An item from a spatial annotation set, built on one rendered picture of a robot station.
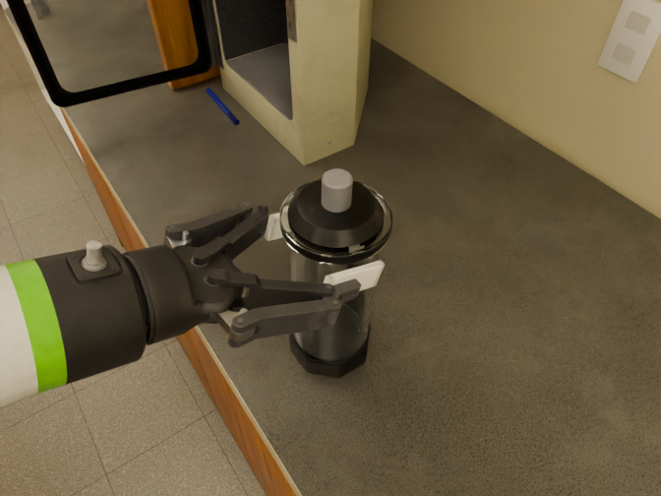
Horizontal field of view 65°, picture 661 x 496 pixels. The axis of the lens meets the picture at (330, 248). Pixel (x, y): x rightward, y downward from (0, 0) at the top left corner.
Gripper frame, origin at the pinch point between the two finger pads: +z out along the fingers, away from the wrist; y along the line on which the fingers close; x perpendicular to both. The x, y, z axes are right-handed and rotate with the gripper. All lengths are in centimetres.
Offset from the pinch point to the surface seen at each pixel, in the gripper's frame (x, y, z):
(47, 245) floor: 118, 151, 6
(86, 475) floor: 123, 53, -10
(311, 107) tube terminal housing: 1.5, 32.8, 21.3
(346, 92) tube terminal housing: -1.1, 32.6, 28.0
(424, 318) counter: 14.2, -3.7, 18.4
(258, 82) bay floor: 5, 50, 22
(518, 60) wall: -11, 24, 60
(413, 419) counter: 17.6, -13.5, 8.2
